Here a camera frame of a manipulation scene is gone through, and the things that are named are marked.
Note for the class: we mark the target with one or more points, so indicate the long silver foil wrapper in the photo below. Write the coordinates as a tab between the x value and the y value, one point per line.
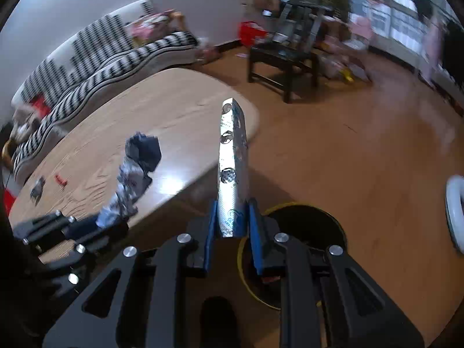
232	174

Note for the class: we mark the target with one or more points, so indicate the black bin with yellow rim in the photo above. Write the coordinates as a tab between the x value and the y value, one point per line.
311	224

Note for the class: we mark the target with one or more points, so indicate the small yellow toy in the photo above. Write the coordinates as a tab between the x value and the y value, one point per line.
348	75

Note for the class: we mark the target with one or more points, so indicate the small red scrap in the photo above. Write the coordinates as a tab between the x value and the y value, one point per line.
60	180

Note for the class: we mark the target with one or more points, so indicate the black wooden chair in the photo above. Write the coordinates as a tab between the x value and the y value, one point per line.
282	60

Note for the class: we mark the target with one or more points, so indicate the small dark wrapper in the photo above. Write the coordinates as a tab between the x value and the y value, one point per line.
37	189

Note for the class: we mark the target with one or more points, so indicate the person's dark sleeved left forearm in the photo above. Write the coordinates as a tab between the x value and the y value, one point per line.
21	297

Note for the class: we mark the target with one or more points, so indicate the hanging pink garment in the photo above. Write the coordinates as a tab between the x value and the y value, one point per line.
432	50

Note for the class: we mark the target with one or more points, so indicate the black white striped sofa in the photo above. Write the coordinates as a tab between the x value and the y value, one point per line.
90	72

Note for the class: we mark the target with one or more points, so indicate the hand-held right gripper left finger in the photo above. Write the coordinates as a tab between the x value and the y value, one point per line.
210	232

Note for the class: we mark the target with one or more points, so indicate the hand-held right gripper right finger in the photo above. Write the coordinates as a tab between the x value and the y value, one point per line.
255	239

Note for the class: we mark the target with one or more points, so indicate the person's leg in black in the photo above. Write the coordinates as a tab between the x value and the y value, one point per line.
217	322

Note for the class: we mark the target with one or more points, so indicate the red bag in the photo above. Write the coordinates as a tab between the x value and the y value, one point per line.
252	34

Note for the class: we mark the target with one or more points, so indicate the blue white wrapper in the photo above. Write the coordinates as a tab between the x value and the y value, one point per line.
134	177

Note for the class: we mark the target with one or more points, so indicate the pink printed cushion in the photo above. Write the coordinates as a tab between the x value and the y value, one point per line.
148	29

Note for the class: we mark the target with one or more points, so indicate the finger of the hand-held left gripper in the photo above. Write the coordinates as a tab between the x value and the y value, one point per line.
98	237
47	224

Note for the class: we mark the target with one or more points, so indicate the clear plastic bag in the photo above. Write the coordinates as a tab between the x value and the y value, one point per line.
207	52

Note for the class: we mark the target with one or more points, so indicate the hanging dark garments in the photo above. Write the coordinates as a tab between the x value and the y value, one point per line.
453	47

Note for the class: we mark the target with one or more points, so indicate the oval wooden table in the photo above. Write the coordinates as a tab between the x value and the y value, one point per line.
163	116

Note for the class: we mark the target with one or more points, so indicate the pink ride-on toy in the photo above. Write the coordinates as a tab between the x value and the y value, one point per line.
348	47

